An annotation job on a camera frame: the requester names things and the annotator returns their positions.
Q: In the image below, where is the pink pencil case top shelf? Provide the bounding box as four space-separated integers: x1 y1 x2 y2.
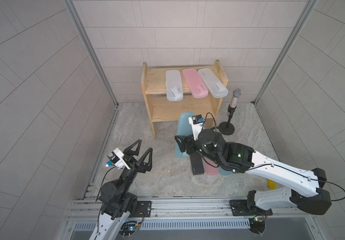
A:
183 68 209 99

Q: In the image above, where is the right circuit board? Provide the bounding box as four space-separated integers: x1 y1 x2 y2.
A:
249 217 266 235

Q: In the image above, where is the circuit board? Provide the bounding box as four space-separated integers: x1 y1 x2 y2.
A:
249 217 266 235
119 221 140 238

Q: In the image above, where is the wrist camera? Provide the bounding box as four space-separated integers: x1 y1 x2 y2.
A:
105 148 130 170
189 115 205 141

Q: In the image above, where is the light teal pencil case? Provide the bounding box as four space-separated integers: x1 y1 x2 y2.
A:
175 112 195 158

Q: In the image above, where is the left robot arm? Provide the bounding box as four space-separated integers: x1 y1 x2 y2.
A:
90 140 152 240

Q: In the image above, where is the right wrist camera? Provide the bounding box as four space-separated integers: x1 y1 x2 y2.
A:
189 115 205 141

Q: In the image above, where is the yellow block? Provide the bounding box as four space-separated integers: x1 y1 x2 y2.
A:
267 179 276 190

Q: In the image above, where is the glitter microphone on stand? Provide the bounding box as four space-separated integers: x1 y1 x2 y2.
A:
219 89 242 136

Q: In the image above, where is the left circuit board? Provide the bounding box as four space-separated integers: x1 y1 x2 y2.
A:
119 221 140 238

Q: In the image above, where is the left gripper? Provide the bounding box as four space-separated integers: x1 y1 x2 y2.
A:
116 141 151 197

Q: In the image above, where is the frosted white pencil case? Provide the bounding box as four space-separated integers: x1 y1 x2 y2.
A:
198 68 229 99

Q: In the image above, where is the wooden two-tier shelf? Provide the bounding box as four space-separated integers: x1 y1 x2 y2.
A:
140 60 229 139

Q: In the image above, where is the blue-grey pencil case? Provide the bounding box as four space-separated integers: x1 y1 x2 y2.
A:
219 167 232 176

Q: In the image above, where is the black pencil case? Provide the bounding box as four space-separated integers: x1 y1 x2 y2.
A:
190 152 205 176

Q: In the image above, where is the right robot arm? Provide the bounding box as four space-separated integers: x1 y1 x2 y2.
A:
175 129 333 216

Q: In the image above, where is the pink pencil case shelf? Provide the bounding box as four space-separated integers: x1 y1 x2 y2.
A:
203 158 219 176
183 68 209 99

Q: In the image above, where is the white translucent pencil case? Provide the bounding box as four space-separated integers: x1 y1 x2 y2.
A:
165 70 184 102

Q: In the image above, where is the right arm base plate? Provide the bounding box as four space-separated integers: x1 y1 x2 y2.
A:
229 200 273 217

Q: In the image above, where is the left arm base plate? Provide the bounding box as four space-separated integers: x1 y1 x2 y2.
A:
130 201 152 218

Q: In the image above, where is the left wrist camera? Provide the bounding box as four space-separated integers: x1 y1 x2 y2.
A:
105 148 130 170

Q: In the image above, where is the aluminium mounting rail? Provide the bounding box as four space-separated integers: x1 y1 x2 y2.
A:
64 196 316 223

